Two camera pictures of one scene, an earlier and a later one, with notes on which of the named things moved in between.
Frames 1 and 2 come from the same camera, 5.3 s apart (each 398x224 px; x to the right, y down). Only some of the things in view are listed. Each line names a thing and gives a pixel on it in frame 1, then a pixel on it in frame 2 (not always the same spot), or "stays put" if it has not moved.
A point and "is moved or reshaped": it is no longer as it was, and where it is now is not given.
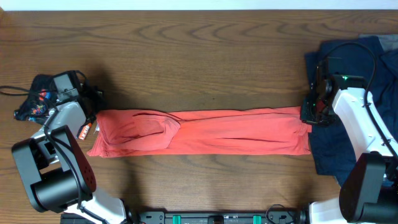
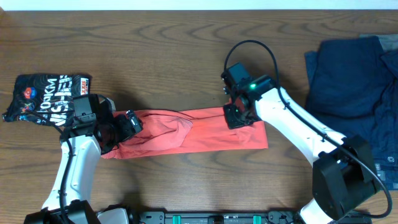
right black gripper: (306, 114) to (232, 121)
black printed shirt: (38, 101) is moved or reshaped
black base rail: (150, 217) stays put
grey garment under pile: (388, 42) stays put
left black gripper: (91, 104) to (129, 125)
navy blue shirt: (332, 152) stays put
